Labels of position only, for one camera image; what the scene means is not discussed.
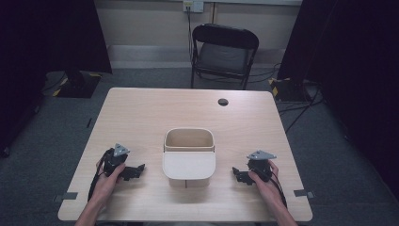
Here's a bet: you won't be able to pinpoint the black wall socket cable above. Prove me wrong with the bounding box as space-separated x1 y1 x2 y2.
186 5 195 62

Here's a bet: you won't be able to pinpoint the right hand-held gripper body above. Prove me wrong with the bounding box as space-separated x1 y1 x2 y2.
246 150 278 183

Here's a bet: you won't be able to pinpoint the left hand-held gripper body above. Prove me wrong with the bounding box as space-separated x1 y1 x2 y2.
103 143 131 177

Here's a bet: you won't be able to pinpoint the person's left hand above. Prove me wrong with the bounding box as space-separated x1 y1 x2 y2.
93 159 127 205

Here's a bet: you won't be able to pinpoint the grey tape strip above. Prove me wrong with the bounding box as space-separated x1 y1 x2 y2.
293 188 316 199
53 191 79 203

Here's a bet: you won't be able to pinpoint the black folding chair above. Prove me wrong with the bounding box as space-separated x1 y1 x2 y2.
189 23 261 91

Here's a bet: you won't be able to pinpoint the person's right hand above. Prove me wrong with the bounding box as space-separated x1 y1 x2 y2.
247 159 282 206

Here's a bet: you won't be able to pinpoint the black floor cables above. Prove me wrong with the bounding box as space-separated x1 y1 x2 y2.
277 86 326 134

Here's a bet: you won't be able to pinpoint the dark curtain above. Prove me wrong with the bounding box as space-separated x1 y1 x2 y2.
0 0 113 158
277 0 399 205

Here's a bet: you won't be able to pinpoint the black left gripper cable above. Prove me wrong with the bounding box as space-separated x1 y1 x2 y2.
87 148 115 202

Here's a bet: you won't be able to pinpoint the black stand base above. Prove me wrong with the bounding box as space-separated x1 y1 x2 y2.
56 69 103 99
268 76 311 104

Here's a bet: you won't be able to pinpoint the beige plastic bin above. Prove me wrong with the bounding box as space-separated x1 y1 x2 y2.
162 127 216 189

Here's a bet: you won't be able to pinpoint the white wall socket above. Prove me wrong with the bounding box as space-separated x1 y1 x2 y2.
183 0 205 14

